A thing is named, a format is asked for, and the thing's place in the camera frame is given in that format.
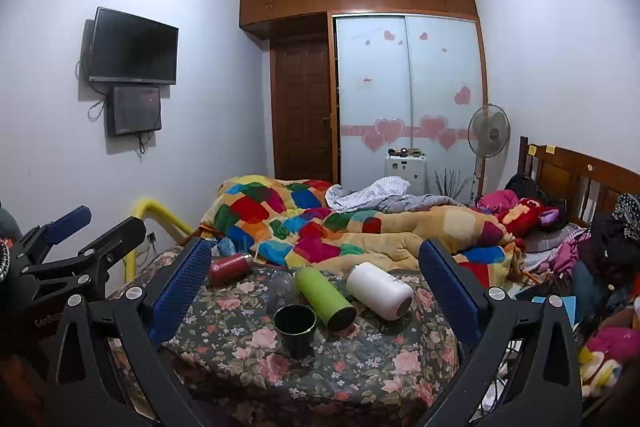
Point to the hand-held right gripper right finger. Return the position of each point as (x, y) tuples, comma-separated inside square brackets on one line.
[(450, 294)]

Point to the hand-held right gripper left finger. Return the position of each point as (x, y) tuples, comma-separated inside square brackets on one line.
[(179, 294)]

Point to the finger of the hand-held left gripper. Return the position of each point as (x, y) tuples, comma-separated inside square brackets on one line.
[(117, 242), (65, 224)]

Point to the white cup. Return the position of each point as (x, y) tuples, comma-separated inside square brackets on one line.
[(380, 289)]

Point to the green cup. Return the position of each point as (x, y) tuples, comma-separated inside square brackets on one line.
[(324, 294)]

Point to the clear glass cup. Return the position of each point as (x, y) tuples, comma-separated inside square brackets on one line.
[(281, 289)]

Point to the black cup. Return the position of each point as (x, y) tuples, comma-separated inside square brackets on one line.
[(295, 332)]

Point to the red metallic bottle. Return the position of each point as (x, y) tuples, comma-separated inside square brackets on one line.
[(230, 269)]

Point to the blue cloth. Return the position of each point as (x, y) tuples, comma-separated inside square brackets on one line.
[(227, 247)]

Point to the pink cloth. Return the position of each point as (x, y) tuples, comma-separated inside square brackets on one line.
[(497, 201)]

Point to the dry twig bundle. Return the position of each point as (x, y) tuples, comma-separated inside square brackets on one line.
[(452, 187)]

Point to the red plush toy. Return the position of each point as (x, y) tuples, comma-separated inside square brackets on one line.
[(522, 214)]

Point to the white striped cloth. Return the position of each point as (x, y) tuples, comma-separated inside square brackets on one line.
[(372, 194)]

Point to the small white cabinet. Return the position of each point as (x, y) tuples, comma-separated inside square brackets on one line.
[(405, 174)]

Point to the black bag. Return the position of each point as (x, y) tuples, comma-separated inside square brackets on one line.
[(522, 187)]

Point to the colourful patchwork quilt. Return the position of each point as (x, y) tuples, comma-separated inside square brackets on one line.
[(320, 232)]

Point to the yellow and white plush toy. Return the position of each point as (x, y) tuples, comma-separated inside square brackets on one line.
[(600, 372)]

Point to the standing electric fan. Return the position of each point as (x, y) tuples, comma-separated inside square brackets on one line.
[(489, 129)]

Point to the wooden bed headboard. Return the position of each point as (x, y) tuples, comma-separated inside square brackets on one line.
[(575, 177)]

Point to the pile of dark clothes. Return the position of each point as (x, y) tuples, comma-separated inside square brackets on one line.
[(615, 242)]

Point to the pink plush toy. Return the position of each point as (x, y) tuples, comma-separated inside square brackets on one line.
[(617, 342)]

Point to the brown wooden door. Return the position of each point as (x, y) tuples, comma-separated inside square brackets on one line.
[(302, 107)]

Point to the wooden wardrobe with heart doors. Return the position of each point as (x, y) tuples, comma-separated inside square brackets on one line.
[(400, 72)]

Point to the yellow padded rail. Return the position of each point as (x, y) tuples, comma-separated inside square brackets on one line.
[(160, 214)]

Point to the small black wall monitor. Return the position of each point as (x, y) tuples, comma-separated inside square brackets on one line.
[(134, 109)]

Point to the black wall television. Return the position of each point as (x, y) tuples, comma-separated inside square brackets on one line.
[(134, 47)]

